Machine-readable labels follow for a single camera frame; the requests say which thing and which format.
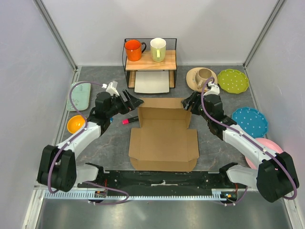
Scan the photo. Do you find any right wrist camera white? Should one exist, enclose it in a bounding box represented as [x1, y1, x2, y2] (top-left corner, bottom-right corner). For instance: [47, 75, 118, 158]
[204, 82, 220, 96]

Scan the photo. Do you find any orange bowl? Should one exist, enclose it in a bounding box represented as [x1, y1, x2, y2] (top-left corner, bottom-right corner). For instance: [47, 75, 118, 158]
[67, 115, 85, 134]

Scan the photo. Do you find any pink marker pen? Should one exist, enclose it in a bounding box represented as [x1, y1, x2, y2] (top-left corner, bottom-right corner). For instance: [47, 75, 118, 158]
[122, 116, 139, 125]

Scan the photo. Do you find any white square plate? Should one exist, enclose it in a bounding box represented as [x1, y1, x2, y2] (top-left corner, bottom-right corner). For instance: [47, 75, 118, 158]
[134, 71, 170, 94]

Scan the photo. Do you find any green dotted plate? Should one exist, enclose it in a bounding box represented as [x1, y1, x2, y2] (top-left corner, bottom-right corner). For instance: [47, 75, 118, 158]
[217, 69, 249, 94]

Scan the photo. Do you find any light green mug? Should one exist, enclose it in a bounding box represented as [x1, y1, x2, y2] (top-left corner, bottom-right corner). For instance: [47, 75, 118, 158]
[150, 38, 166, 62]

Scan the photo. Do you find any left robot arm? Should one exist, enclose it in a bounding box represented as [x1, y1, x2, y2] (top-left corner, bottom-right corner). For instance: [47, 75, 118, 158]
[37, 90, 144, 193]

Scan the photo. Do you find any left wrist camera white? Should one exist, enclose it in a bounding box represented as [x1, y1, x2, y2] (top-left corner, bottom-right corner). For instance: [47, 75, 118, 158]
[102, 81, 120, 96]

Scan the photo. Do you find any blue dotted plate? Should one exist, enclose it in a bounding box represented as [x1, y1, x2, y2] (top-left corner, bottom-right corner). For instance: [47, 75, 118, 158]
[232, 107, 268, 138]

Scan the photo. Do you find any brown cardboard paper box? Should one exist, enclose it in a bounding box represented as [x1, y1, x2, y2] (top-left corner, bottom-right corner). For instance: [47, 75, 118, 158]
[129, 98, 199, 172]

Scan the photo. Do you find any white cable duct rail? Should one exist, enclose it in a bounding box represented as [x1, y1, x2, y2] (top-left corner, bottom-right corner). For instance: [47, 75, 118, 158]
[43, 189, 237, 201]

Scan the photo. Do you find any black wire shelf rack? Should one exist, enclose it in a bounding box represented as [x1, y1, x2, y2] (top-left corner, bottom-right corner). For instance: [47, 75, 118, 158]
[122, 38, 177, 89]

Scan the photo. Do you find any beige saucer plate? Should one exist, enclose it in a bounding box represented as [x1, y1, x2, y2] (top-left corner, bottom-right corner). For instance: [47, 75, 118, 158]
[186, 67, 218, 92]

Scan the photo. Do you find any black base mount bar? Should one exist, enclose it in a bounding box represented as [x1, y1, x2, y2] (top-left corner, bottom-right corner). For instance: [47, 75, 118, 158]
[93, 170, 245, 196]

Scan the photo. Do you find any orange mug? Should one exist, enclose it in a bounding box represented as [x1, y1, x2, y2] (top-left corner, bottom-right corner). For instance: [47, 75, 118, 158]
[124, 40, 147, 62]

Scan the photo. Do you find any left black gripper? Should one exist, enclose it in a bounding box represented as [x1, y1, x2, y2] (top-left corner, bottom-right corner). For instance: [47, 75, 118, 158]
[106, 89, 144, 118]

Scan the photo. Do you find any mint green tray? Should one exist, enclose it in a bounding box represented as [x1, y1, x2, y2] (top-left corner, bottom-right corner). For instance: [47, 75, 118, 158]
[71, 83, 91, 111]

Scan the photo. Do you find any pink plate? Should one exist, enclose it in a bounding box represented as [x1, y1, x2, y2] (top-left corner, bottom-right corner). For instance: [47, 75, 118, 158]
[245, 138, 283, 169]

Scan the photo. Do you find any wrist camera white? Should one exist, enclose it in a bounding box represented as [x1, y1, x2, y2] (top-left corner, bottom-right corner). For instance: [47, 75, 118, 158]
[102, 81, 120, 96]
[204, 82, 220, 96]

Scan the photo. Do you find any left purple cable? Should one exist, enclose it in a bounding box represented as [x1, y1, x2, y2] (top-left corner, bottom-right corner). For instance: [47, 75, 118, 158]
[47, 81, 104, 193]

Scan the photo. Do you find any beige ceramic cup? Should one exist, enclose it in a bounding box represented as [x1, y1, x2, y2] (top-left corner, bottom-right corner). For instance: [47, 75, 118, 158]
[195, 68, 213, 89]

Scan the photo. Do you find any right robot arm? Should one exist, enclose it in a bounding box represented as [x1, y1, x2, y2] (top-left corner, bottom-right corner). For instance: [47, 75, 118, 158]
[181, 91, 299, 203]

